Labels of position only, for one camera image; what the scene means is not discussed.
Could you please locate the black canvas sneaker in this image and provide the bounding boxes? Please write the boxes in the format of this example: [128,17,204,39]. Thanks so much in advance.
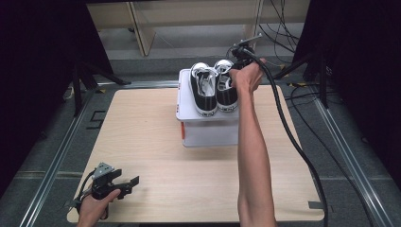
[188,61,219,118]
[213,59,240,114]

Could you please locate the light wooden desk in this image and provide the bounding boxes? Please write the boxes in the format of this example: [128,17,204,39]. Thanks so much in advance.
[86,0,312,58]

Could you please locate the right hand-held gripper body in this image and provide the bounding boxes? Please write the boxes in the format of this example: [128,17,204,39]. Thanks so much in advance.
[231,32,264,70]

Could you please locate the black curtain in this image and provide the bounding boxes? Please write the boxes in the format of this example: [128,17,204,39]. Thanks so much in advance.
[0,0,115,198]
[292,0,401,192]

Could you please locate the person's left hand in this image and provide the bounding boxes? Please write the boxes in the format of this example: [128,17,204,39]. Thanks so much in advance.
[77,187,122,227]

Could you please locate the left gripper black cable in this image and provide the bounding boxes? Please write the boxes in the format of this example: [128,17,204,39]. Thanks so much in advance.
[70,169,96,220]

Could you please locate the black hanging cables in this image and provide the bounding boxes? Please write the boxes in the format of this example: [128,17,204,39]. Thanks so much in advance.
[258,0,301,64]

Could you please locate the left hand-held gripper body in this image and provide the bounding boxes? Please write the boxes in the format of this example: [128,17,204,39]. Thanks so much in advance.
[89,162,125,201]

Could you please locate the metal floor rail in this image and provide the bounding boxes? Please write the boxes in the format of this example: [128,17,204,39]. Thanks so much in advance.
[18,89,97,227]
[311,96,395,227]

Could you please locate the black floor cable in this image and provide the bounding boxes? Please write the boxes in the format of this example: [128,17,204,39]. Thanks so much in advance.
[284,82,376,227]

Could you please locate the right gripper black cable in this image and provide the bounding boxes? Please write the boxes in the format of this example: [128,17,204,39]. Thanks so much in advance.
[240,46,330,227]

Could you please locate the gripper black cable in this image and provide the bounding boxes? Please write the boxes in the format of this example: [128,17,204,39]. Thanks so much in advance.
[70,169,96,220]
[240,46,330,227]

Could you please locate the black tripod stand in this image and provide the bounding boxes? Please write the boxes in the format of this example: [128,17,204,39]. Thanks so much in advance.
[267,46,331,110]
[70,61,132,118]

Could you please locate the white lidded storage box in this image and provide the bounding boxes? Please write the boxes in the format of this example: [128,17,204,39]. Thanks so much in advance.
[175,68,246,148]

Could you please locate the person's right hand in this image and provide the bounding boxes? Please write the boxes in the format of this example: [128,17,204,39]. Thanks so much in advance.
[228,58,268,94]

